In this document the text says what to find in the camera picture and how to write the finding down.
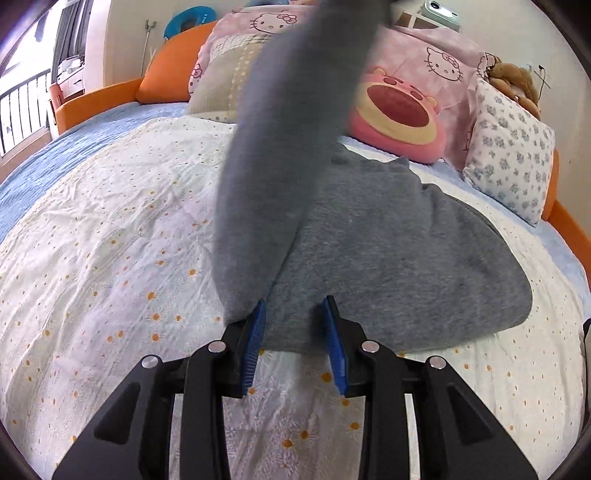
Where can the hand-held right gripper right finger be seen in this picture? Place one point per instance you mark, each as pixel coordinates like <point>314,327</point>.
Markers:
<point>334,346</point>

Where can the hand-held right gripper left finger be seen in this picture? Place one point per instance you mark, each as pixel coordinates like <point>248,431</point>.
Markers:
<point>253,346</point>

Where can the grey zip hoodie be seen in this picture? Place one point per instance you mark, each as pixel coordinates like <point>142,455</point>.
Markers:
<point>392,258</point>

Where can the pink bear plush cushion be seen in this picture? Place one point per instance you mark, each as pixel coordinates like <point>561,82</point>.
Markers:
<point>397,115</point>

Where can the white blue floral pillow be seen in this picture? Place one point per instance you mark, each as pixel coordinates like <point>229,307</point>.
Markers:
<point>508,152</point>

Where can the patchwork dotted pillow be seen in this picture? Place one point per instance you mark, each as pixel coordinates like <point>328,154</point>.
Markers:
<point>217,83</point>

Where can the large orange cushion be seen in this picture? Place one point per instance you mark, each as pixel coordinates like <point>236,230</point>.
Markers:
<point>171,69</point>

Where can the pink cat print blanket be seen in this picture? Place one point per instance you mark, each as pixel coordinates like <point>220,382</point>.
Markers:
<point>415,46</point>

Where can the orange chair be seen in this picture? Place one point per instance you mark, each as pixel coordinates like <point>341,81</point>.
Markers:
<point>55,104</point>

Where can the metal walking stick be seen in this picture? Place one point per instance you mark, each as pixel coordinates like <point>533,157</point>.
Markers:
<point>148,44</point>

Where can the brown teddy bear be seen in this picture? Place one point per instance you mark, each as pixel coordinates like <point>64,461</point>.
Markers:
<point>512,78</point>

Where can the white desk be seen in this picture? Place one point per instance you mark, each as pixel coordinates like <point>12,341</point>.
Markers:
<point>71,81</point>

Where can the black balcony railing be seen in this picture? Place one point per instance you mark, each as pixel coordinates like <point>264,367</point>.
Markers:
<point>23,110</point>

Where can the white shelf unit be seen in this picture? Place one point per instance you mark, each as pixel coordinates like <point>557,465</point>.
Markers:
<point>408,18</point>

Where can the mint green projector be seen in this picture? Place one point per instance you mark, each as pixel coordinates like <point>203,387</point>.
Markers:
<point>441,14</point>

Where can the grey curtain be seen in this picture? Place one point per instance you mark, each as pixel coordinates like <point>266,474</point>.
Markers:
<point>74,32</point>

